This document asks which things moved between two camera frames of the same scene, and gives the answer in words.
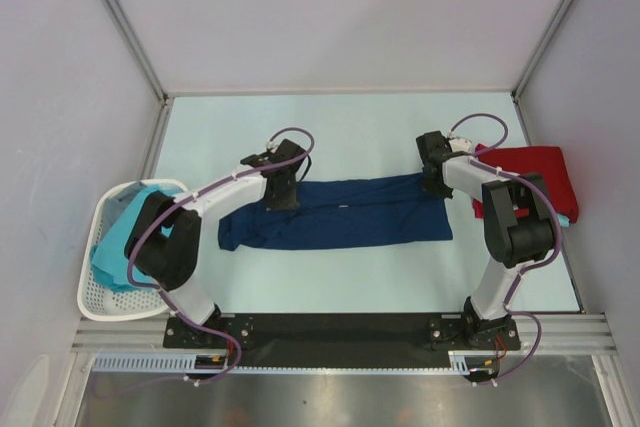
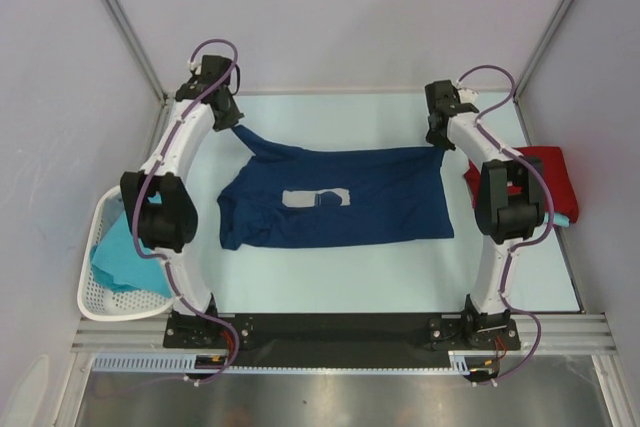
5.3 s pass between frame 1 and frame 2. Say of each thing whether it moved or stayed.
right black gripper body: moved
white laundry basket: stayed
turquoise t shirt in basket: stayed
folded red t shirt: stayed
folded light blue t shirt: stayed
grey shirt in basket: stayed
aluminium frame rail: stayed
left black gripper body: moved
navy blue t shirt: moved
